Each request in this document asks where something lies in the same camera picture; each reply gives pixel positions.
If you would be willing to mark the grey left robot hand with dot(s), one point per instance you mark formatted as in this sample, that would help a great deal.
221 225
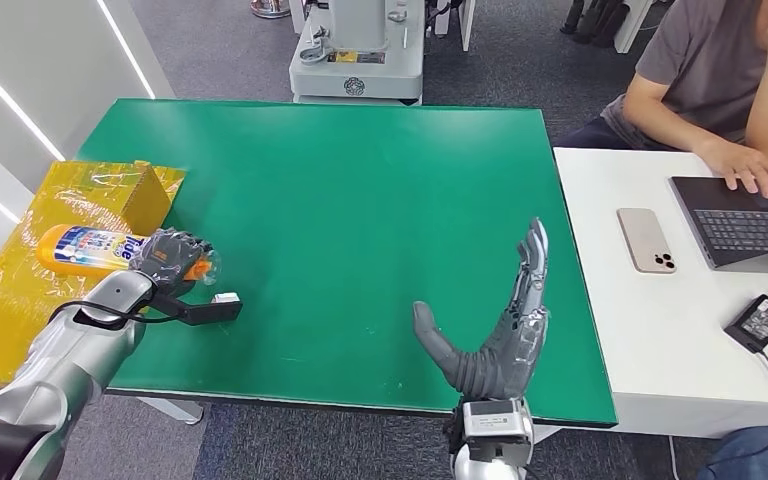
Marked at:
165 258

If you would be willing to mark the person's right hand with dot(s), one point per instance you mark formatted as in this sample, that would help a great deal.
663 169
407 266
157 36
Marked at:
745 169

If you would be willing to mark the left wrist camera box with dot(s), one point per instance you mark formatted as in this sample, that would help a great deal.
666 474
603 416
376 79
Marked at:
202 310

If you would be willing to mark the person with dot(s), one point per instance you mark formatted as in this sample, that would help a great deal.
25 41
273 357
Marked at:
702 66

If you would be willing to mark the chrome chair base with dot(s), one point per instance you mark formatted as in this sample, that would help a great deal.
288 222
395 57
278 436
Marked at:
270 8

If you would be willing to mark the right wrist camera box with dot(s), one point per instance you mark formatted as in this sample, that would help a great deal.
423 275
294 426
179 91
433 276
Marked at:
496 427

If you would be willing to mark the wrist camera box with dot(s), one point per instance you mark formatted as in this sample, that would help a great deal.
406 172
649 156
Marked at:
496 427
202 310

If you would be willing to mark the dark grey laptop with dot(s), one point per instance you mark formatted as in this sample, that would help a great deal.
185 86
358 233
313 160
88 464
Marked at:
748 228

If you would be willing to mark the person's leg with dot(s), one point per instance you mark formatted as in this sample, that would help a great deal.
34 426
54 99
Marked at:
755 457

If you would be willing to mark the person's right forearm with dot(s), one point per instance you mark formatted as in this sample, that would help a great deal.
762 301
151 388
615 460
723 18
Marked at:
669 132

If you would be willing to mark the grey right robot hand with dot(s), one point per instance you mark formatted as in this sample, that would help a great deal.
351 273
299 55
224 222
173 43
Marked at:
496 364

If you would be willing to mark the white robot base machine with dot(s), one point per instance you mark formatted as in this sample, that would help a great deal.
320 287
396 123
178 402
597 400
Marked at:
357 73

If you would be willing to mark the yellow taped cardboard box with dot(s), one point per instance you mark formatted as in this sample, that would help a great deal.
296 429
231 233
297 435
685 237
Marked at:
20 311

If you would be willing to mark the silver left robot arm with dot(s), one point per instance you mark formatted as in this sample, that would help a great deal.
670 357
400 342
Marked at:
72 358

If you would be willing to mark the orange detergent bottle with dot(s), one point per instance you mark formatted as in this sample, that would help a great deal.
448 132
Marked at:
82 248

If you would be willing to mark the white furniture leg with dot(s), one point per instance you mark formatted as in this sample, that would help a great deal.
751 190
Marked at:
634 26

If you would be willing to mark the white table leg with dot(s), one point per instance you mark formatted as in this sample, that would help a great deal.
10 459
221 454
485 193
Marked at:
172 411

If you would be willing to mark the black power adapter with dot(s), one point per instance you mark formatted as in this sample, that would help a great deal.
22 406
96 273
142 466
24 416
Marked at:
758 323

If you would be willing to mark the beige smartphone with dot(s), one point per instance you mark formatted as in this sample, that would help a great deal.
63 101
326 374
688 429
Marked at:
646 240

